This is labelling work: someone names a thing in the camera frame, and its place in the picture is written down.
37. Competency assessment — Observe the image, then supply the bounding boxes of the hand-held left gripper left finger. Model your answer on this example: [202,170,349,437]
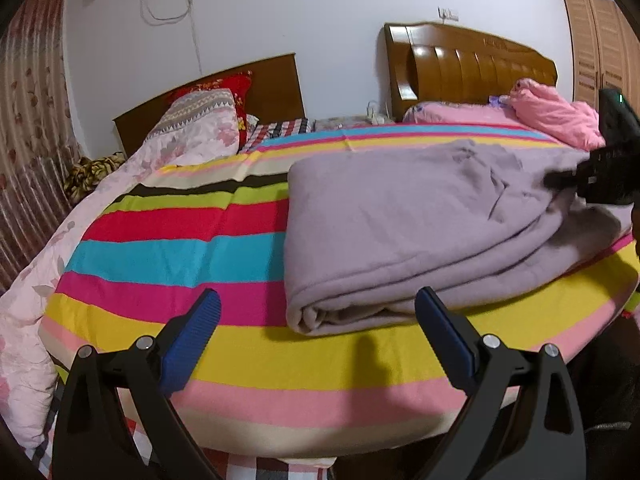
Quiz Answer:
[50,287,223,480]

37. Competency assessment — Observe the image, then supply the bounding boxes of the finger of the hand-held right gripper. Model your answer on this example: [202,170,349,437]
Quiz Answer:
[544,160,593,188]

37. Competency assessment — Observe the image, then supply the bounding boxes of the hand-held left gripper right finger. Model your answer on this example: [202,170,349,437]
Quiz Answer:
[415,286,586,480]

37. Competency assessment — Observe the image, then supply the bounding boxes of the purple pants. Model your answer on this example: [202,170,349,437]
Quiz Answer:
[284,139,633,337]

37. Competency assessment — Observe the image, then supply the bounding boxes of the pink comforter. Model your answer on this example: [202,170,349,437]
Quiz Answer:
[507,78,608,151]

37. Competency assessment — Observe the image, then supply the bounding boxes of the colourful striped blanket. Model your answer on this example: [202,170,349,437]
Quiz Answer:
[40,125,640,453]

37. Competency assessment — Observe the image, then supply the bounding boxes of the light wooden wardrobe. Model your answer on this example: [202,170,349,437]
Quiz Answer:
[563,0,640,116]

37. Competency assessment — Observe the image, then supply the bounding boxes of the pink bed sheet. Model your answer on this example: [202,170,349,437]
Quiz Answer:
[402,101,521,126]

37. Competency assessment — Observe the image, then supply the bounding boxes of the carved glossy wooden headboard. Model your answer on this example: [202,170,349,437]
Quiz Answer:
[384,21,558,122]

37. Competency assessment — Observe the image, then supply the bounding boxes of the pink floral quilt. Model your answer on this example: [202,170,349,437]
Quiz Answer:
[0,88,240,448]

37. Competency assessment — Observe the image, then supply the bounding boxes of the person's dark clothing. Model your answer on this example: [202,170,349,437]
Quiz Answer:
[570,317,640,480]

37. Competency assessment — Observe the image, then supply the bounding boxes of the brown patterned blanket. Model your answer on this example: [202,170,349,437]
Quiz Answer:
[64,152,126,206]

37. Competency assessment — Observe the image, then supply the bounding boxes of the plaid bed sheet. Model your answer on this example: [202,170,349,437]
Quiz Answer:
[25,117,335,480]

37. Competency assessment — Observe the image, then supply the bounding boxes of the floral covered nightstand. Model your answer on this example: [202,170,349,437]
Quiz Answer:
[312,115,373,132]

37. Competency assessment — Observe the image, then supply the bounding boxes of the red embroidered pillow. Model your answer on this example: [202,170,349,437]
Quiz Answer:
[167,72,253,150]

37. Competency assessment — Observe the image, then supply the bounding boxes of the plain brown wooden headboard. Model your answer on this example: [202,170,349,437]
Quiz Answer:
[112,52,306,158]

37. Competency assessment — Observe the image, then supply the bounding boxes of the floral striped curtain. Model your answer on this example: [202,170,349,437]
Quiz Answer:
[0,0,83,293]

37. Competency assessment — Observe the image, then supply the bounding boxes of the white air conditioner cable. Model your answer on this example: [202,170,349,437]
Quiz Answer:
[140,0,203,73]

